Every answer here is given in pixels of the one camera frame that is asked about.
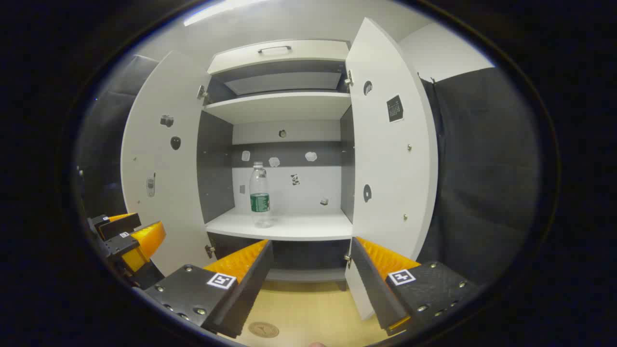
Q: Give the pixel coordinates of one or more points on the black backdrop cloth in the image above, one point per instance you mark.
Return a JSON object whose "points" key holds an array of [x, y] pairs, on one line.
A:
{"points": [[108, 125], [482, 183]]}

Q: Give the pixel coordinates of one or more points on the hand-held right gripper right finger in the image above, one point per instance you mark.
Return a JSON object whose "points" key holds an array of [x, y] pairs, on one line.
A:
{"points": [[371, 284]]}

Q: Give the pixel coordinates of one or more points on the white grey cabinet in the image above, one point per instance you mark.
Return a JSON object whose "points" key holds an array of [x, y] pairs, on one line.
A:
{"points": [[284, 106]]}

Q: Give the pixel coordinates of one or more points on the white cabinet door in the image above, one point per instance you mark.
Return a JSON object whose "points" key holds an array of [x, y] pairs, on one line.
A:
{"points": [[390, 168], [159, 202]]}

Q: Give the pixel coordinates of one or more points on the metal door hinge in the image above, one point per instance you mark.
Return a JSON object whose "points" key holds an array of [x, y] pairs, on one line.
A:
{"points": [[348, 78], [347, 258], [201, 91], [209, 250]]}

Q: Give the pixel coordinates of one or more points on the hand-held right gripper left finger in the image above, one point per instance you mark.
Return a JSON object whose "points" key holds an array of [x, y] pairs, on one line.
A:
{"points": [[250, 279]]}

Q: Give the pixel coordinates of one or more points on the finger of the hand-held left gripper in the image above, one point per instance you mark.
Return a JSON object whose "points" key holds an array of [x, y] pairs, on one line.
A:
{"points": [[120, 245], [118, 226]]}

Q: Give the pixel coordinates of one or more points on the round brown coaster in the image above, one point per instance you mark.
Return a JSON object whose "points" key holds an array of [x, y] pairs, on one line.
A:
{"points": [[263, 329]]}

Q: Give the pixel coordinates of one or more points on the clear plastic bottle green label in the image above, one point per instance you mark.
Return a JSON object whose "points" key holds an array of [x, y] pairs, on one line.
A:
{"points": [[260, 193]]}

